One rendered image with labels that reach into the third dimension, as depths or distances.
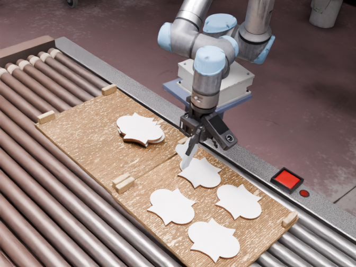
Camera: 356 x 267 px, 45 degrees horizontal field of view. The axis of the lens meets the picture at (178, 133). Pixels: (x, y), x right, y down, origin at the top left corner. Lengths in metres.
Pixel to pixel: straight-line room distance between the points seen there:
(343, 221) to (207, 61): 0.63
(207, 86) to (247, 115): 2.13
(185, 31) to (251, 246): 0.60
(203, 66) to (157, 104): 0.57
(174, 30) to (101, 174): 0.47
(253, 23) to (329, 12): 3.28
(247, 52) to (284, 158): 1.43
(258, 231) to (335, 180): 1.74
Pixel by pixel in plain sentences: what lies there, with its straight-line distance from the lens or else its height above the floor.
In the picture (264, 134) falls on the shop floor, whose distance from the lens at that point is 3.09.
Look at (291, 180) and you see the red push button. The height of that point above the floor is 0.93.
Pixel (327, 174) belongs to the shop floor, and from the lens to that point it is 2.94.
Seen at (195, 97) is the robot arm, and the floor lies 1.23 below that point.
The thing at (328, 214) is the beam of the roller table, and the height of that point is 0.91.
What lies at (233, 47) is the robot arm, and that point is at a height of 1.32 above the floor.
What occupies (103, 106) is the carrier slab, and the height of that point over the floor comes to 0.94.
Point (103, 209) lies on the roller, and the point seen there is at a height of 0.92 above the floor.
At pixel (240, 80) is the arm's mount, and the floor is 0.96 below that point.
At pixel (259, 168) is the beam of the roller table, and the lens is 1.44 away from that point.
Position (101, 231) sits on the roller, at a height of 0.92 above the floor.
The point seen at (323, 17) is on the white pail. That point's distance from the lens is 4.82.
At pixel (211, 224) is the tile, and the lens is 1.20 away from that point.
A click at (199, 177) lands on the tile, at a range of 1.32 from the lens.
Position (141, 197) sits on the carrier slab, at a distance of 1.26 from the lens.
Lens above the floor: 1.87
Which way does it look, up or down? 39 degrees down
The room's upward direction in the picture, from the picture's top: 6 degrees clockwise
